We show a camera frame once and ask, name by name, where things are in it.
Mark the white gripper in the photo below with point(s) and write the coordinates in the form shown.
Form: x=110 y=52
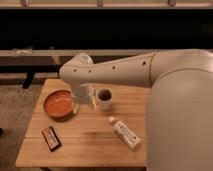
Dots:
x=82 y=94

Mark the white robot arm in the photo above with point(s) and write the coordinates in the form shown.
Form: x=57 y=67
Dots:
x=179 y=112

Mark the white cup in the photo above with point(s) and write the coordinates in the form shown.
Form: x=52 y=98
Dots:
x=104 y=98

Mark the orange bowl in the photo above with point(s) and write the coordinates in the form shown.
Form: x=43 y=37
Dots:
x=58 y=104

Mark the wooden table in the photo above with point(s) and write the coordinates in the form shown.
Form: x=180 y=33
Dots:
x=87 y=139

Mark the white bottle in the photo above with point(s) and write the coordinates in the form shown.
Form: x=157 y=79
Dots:
x=124 y=133

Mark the white rail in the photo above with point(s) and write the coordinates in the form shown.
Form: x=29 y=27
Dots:
x=50 y=57

